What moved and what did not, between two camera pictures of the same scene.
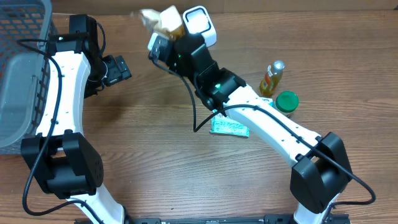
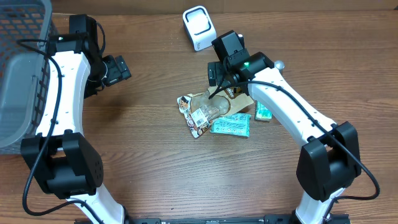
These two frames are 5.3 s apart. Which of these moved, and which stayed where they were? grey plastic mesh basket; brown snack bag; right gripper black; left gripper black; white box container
Moved: brown snack bag; right gripper black
Stayed: grey plastic mesh basket; white box container; left gripper black
